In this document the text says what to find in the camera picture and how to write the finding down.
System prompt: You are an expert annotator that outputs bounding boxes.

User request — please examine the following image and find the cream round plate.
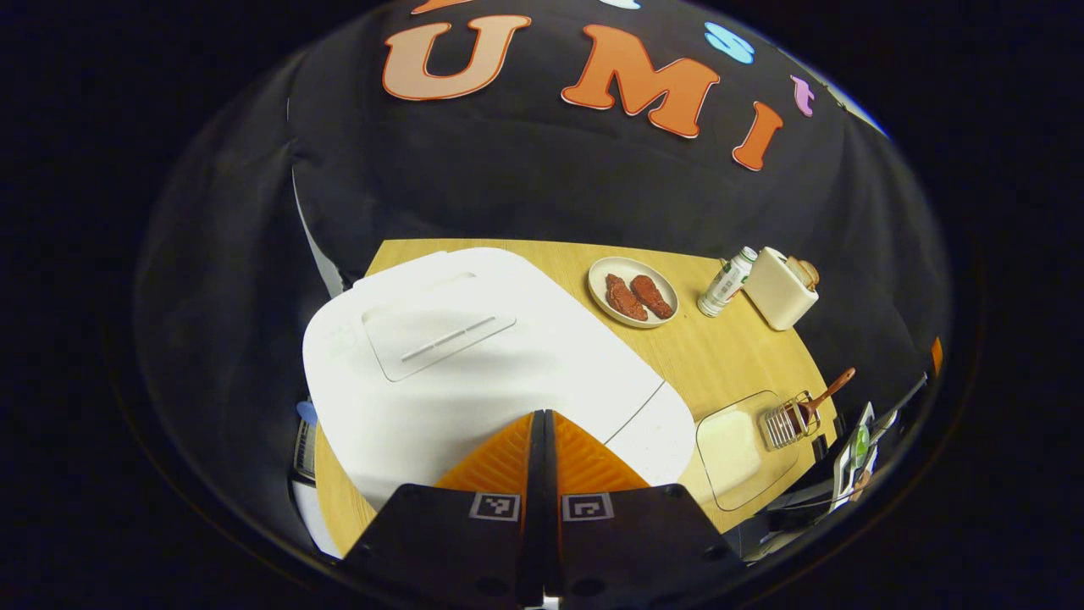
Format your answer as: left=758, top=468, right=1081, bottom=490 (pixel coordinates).
left=587, top=257, right=680, bottom=329

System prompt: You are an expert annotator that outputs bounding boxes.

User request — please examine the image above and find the white and green box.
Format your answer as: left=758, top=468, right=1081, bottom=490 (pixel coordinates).
left=832, top=402, right=877, bottom=509

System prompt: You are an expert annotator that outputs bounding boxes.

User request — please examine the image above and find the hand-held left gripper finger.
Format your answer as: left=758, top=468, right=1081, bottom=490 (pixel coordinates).
left=343, top=410, right=544, bottom=609
left=544, top=410, right=746, bottom=609

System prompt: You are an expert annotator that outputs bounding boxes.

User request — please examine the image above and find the clear rice box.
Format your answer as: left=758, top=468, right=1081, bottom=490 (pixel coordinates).
left=696, top=390, right=801, bottom=512

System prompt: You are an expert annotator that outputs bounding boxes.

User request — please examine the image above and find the white toaster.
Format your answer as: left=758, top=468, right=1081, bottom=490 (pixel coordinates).
left=743, top=247, right=821, bottom=331

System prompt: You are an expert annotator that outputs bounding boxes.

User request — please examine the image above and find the white rice cooker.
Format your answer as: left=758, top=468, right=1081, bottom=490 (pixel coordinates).
left=302, top=247, right=697, bottom=512

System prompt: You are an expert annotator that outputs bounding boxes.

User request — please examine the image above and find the grey slatted object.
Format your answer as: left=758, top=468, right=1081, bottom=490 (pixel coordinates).
left=293, top=419, right=318, bottom=484

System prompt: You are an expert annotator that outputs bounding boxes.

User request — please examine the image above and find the white drink bottle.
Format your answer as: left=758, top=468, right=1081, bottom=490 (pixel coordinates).
left=697, top=247, right=759, bottom=319

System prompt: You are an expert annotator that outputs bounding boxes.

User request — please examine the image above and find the metal wire chopstick holder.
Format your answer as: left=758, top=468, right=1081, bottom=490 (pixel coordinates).
left=762, top=391, right=822, bottom=450

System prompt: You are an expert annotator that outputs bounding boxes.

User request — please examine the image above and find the black backdrop cloth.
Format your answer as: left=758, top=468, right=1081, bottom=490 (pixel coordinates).
left=135, top=0, right=954, bottom=543

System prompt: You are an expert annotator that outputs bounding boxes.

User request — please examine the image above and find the dark thin panel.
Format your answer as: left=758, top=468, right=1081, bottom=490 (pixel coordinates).
left=877, top=373, right=928, bottom=424

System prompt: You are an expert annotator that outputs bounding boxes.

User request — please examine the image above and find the brown wooden spoon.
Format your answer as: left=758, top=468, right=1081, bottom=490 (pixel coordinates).
left=792, top=367, right=856, bottom=429

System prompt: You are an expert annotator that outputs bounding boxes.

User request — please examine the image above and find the red meat piece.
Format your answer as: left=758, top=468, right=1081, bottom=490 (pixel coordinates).
left=605, top=274, right=649, bottom=322
left=631, top=274, right=676, bottom=320

